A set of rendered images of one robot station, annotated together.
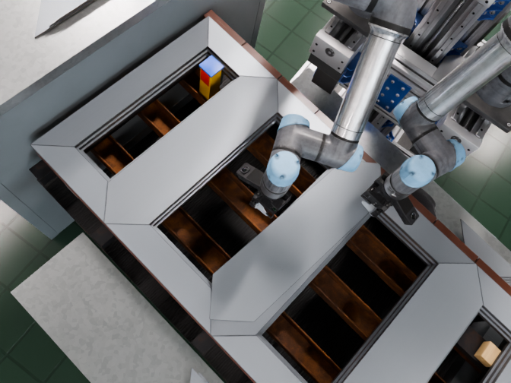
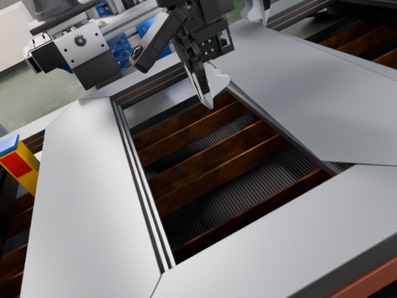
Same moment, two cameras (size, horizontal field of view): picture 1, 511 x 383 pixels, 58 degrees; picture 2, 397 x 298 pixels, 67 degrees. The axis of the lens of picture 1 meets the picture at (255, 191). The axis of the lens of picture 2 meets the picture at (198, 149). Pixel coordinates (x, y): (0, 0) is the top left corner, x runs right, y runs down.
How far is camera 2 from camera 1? 1.08 m
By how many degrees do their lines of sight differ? 37
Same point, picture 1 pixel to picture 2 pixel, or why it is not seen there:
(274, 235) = (264, 87)
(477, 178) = not seen: hidden behind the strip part
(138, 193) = (84, 284)
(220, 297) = (381, 149)
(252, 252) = (286, 109)
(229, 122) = (83, 137)
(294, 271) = (332, 65)
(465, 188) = not seen: hidden behind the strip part
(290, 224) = (253, 75)
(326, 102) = (139, 104)
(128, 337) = not seen: outside the picture
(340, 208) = (250, 42)
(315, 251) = (302, 52)
